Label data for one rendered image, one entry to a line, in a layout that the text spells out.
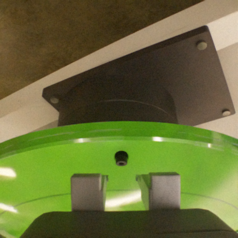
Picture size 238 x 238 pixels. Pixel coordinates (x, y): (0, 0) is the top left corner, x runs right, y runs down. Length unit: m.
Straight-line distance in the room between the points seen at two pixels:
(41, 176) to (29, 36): 1.34
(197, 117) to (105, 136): 0.24
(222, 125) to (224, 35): 0.17
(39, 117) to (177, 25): 0.21
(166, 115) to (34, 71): 1.39
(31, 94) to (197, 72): 0.21
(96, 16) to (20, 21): 0.35
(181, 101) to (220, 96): 0.05
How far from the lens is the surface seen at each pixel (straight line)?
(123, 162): 0.18
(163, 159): 0.19
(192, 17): 0.33
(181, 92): 0.36
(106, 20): 1.42
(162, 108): 0.32
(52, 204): 0.22
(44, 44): 1.53
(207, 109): 0.40
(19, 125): 0.44
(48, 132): 0.19
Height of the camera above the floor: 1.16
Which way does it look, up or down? 36 degrees down
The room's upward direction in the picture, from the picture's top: 179 degrees clockwise
